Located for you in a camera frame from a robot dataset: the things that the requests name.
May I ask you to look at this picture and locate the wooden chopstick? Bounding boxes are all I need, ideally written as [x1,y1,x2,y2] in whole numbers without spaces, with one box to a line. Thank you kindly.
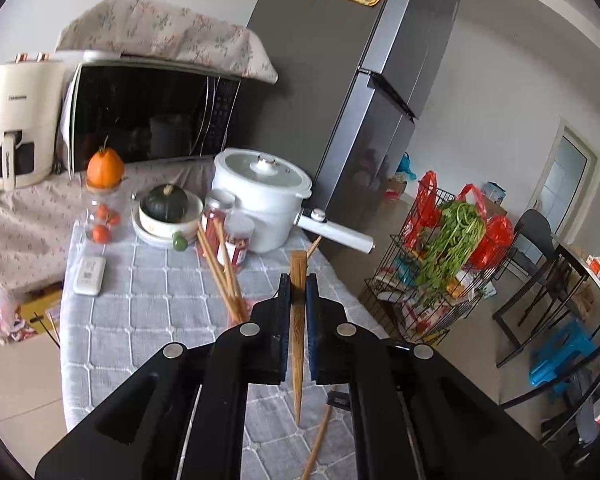
[213,218,248,323]
[290,250,308,425]
[301,404,332,480]
[306,235,323,260]
[197,228,244,324]

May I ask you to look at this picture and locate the wooden chopstick on table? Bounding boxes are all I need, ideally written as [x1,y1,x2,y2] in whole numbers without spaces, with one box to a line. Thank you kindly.
[301,404,332,480]

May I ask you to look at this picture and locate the grey quilted table cloth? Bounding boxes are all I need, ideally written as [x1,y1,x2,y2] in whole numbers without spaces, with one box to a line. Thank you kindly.
[59,219,389,480]

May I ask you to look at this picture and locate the wooden chopstick in holder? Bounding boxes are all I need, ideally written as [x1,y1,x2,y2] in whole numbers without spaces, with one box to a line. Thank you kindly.
[306,235,323,260]
[213,218,248,323]
[197,228,244,324]

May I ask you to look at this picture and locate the white remote control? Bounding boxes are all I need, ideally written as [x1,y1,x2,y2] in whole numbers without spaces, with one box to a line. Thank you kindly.
[73,256,106,297]

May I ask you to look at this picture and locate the green lime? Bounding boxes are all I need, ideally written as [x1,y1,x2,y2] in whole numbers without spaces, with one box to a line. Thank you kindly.
[172,232,188,252]

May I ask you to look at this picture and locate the blue plastic stool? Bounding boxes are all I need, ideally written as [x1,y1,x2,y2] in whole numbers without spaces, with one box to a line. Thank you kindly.
[529,320,595,388]

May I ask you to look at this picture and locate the black metal chair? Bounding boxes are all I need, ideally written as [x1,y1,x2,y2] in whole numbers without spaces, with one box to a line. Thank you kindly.
[492,209,583,368]

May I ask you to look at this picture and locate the green leafy vegetables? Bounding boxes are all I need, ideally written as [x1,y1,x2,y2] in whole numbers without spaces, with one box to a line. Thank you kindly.
[415,200,486,292]

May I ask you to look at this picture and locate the red plastic bag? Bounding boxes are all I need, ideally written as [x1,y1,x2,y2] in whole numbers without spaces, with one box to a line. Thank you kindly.
[457,184,514,271]

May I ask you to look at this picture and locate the small red tomato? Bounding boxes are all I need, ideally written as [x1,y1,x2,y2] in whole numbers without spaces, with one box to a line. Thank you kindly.
[91,224,111,245]
[95,203,121,228]

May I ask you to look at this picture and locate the dark green squash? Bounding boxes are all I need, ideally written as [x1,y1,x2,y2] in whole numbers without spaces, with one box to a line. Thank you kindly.
[140,184,188,223]

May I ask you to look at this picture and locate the red labelled glass jar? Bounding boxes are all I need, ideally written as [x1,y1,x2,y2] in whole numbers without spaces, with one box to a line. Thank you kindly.
[200,188,235,257]

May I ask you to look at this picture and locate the floral table cloth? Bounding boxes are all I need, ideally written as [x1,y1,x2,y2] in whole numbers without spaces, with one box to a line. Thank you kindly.
[0,156,214,295]

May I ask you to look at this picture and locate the orange citrus fruit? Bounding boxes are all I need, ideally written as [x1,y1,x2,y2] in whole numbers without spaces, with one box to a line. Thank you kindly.
[86,139,124,190]

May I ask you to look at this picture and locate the black microwave oven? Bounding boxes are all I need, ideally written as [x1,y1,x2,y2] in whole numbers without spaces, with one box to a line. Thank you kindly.
[58,58,240,174]

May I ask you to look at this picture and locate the grey refrigerator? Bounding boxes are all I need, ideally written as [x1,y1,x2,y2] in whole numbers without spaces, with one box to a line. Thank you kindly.
[228,0,460,231]

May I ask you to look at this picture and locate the white air fryer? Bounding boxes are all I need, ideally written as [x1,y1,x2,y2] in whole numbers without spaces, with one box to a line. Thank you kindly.
[0,52,65,192]

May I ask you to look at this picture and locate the floral cloth cover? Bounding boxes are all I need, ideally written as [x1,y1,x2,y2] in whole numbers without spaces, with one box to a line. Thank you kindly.
[55,0,278,84]

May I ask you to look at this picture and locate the black wire rack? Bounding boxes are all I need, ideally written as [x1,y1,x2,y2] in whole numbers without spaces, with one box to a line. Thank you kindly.
[363,183,506,346]

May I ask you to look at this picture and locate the white pot with handle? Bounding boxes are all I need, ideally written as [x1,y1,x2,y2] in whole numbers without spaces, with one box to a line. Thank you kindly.
[212,148,375,254]

